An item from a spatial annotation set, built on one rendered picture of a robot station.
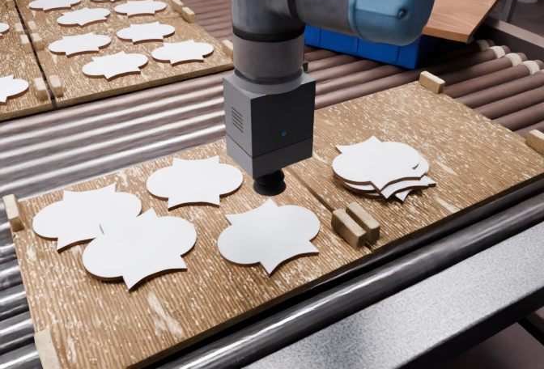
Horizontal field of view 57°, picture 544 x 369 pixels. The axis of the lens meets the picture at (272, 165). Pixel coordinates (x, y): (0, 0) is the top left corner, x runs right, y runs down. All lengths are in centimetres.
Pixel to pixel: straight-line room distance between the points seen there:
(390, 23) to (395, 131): 53
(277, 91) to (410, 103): 55
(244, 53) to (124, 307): 33
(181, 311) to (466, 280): 37
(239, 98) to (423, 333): 35
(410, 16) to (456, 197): 43
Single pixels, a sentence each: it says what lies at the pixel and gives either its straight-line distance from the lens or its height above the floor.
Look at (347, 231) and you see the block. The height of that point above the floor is 95.
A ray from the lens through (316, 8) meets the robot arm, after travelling 46.
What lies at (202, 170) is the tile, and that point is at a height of 94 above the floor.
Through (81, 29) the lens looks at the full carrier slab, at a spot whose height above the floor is 94.
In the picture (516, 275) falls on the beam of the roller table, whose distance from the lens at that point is 75.
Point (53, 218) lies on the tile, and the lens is 78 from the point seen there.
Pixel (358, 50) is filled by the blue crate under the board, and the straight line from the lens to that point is 125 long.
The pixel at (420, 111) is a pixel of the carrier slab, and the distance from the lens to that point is 102.
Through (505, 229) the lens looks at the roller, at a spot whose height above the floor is 91.
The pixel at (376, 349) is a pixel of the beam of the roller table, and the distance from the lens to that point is 62.
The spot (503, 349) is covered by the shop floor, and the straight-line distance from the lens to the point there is 187.
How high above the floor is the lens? 142
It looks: 36 degrees down
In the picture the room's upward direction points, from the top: straight up
